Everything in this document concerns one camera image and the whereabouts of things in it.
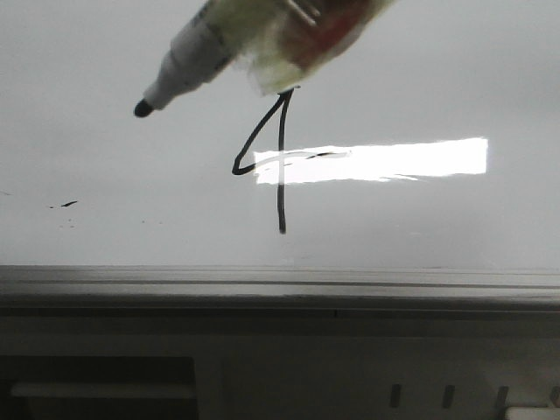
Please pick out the white whiteboard marker with tape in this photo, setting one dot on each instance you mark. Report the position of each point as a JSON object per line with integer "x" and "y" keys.
{"x": 279, "y": 42}

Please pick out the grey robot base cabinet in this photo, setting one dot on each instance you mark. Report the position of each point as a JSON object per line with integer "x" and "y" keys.
{"x": 251, "y": 364}

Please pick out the white whiteboard with metal frame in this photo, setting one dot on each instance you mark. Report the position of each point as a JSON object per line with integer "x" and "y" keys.
{"x": 420, "y": 166}

